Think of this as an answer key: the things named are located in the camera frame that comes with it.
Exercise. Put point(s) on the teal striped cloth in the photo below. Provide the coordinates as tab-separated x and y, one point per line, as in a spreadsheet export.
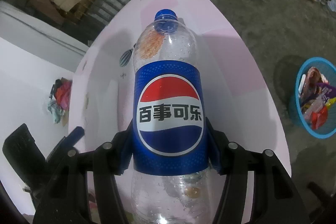
55	111

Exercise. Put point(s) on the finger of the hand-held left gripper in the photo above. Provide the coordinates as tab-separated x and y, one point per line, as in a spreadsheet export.
76	134

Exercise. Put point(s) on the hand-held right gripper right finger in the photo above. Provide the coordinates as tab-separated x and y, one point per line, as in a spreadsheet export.
214	155

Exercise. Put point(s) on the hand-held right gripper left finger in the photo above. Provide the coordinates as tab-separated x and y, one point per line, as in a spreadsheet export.
127	158

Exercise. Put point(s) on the black stand leg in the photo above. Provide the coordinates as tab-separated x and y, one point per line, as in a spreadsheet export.
320	200

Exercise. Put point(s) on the blue plastic basket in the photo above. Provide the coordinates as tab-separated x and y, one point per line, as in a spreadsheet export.
298	119

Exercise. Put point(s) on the clear bottle blue label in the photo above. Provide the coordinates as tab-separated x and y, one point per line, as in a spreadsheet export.
168	82

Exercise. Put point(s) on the brown cardboard piece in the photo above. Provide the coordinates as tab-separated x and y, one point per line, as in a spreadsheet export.
65	117

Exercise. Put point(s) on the red cloth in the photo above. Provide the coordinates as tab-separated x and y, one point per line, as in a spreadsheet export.
64	91

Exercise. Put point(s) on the white and blue carton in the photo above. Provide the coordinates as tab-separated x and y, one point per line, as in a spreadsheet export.
303	85

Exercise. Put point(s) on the brown hanging garment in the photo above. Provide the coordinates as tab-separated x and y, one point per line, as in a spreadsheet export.
44	8

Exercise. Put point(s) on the white paper bag red print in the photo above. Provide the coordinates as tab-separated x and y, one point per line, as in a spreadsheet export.
313	75

